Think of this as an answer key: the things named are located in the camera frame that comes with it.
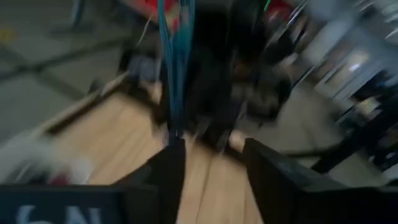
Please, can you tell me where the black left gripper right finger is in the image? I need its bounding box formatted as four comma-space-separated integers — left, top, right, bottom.
241, 138, 346, 224

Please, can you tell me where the white plastic bin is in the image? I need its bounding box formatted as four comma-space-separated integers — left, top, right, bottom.
0, 132, 93, 186

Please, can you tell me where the teal braided USB-C cable bundle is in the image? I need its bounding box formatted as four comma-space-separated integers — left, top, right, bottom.
157, 0, 197, 139

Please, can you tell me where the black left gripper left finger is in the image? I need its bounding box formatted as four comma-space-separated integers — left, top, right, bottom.
116, 136, 187, 224

